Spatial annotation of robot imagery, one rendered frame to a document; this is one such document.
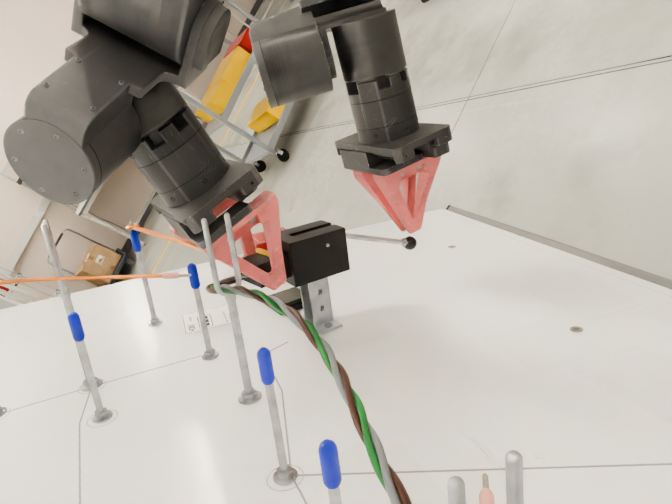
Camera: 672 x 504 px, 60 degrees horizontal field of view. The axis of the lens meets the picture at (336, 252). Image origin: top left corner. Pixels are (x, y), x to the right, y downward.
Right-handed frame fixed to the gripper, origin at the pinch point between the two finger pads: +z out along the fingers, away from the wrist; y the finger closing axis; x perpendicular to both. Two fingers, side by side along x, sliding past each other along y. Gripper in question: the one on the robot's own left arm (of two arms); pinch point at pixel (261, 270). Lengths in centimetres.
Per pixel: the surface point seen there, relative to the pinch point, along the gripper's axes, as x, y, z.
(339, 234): 7.1, 1.7, 1.5
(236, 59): 150, -372, 40
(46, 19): 128, -815, -66
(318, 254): 4.5, 1.7, 1.6
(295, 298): 2.1, -5.2, 7.4
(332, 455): -7.2, 26.2, -4.5
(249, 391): -7.5, 7.3, 3.3
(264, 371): -6.5, 16.8, -3.4
